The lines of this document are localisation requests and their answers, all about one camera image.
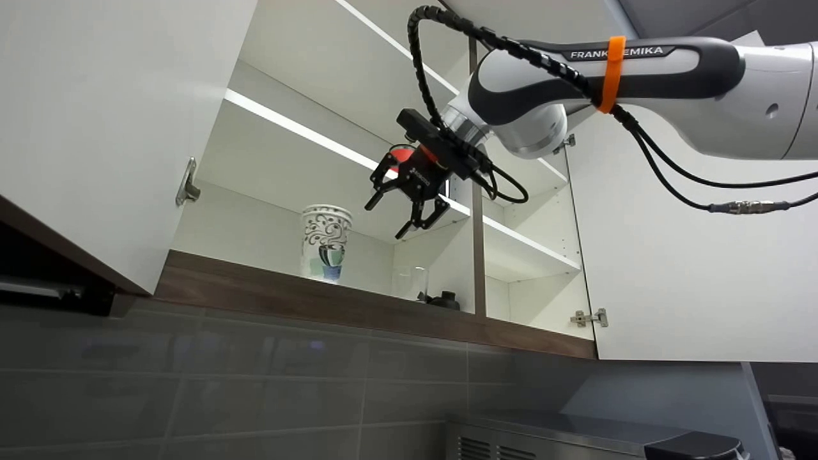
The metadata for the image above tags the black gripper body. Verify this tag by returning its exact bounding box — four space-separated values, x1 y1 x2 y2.
375 109 490 203

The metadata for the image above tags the patterned paper cup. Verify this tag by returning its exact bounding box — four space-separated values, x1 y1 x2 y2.
301 204 352 284

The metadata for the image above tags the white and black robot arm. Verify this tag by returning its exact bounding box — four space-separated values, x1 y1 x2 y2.
370 36 818 229

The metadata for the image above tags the small black object on shelf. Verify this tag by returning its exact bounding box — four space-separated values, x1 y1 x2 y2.
416 291 461 312

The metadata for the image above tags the white cabinet shelf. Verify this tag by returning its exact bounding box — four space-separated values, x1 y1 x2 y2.
196 86 584 277

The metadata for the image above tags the red cup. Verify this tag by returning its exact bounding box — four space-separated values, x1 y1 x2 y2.
389 144 415 165

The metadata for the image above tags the metal door hinge left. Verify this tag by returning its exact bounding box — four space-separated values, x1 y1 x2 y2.
175 162 201 208

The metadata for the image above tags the metal door hinge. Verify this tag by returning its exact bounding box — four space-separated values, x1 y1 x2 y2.
175 162 201 208
570 310 608 328

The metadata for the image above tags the metal door hinge right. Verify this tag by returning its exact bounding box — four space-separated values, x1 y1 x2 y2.
570 310 608 328

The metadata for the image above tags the white right cabinet door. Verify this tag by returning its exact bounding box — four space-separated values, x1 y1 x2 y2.
568 105 818 364

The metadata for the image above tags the white cabinet door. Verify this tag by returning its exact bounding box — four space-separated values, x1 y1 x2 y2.
568 105 818 364
0 0 259 293

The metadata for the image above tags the white left cabinet door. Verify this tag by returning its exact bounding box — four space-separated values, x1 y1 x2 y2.
0 0 259 293

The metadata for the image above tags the black appliance corner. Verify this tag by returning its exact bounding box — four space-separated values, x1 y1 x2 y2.
645 431 745 460

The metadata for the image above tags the orange cable strap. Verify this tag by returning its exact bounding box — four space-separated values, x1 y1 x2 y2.
595 34 630 114

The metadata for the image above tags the braided black robot cable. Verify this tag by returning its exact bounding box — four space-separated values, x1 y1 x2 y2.
403 3 818 214

